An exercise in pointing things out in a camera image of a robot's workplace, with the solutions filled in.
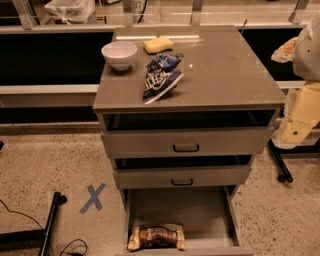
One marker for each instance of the brown chip bag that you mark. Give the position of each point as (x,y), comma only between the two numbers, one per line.
(157,236)

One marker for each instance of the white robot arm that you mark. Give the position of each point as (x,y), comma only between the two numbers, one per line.
(302,108)

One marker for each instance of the grey drawer cabinet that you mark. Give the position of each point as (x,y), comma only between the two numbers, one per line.
(224,86)

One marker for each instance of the blue chip bag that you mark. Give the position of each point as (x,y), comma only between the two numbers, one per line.
(162,75)

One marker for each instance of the top grey drawer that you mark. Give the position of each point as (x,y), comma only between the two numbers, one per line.
(159,143)

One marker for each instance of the grey drawer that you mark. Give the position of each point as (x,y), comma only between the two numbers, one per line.
(159,143)
(161,177)
(205,213)

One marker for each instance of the middle grey drawer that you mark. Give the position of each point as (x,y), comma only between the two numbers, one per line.
(161,177)

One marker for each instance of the bottom grey drawer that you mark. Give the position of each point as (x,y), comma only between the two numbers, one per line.
(205,213)

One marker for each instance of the clear plastic bag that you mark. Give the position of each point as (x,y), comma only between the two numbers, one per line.
(71,11)

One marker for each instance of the yellow sponge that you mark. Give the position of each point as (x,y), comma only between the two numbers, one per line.
(157,45)

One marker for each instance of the white bowl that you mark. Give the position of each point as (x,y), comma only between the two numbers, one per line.
(120,55)

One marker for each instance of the blue tape cross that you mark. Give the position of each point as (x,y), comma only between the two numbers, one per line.
(94,194)

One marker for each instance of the black stand leg right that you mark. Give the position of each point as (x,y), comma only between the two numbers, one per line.
(284,173)

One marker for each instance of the black stand leg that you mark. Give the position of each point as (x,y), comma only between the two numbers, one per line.
(38,238)
(284,173)

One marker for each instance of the black stand leg left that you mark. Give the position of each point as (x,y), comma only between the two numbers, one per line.
(38,238)

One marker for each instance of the black top drawer handle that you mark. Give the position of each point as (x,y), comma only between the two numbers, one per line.
(186,148)

